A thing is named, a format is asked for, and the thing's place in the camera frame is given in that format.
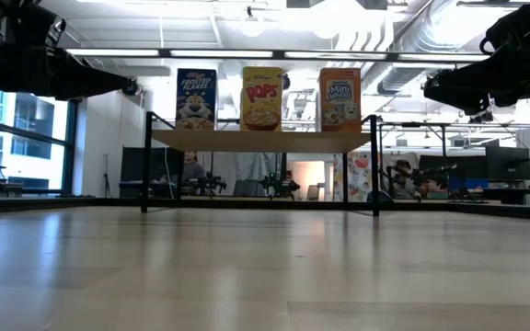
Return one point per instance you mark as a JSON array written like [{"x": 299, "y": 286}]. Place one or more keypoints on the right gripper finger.
[{"x": 499, "y": 87}]

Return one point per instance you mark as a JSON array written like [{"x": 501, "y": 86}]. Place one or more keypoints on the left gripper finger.
[{"x": 39, "y": 73}]

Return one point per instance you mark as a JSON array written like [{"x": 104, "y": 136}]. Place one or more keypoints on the blue Frosted Flakes cereal box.
[{"x": 196, "y": 99}]

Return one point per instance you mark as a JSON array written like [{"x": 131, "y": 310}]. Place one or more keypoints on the orange Mini Wheats cereal box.
[{"x": 340, "y": 101}]

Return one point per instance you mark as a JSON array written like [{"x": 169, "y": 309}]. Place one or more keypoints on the yellow Pops cereal box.
[{"x": 261, "y": 99}]

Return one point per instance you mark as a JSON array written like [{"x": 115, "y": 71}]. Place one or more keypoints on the large glass window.
[{"x": 30, "y": 138}]

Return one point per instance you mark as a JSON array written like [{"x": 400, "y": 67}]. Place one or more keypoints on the black computer monitor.
[{"x": 506, "y": 163}]

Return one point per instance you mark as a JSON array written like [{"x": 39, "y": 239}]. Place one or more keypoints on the black ceiling spotlight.
[
  {"x": 132, "y": 86},
  {"x": 285, "y": 82}
]

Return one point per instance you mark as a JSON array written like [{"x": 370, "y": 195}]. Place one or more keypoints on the person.
[
  {"x": 192, "y": 169},
  {"x": 403, "y": 167}
]

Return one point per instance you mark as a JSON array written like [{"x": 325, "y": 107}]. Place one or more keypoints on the black screen panel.
[{"x": 150, "y": 170}]

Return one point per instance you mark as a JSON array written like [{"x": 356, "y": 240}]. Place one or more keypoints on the cartoon print banner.
[{"x": 359, "y": 177}]

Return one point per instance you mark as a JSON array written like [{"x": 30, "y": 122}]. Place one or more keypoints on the long ceiling light strip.
[{"x": 223, "y": 53}]

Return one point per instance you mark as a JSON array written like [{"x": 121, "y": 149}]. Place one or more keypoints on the white cloth cover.
[{"x": 253, "y": 172}]

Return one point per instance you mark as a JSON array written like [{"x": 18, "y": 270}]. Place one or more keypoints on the black workstation frame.
[{"x": 430, "y": 125}]

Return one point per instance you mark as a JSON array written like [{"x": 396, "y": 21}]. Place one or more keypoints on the silver ceiling duct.
[{"x": 412, "y": 50}]

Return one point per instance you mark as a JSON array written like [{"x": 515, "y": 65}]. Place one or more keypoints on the black metal table frame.
[{"x": 62, "y": 202}]

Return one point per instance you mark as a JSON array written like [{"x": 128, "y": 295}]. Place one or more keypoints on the wooden shelf with black frame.
[{"x": 260, "y": 140}]

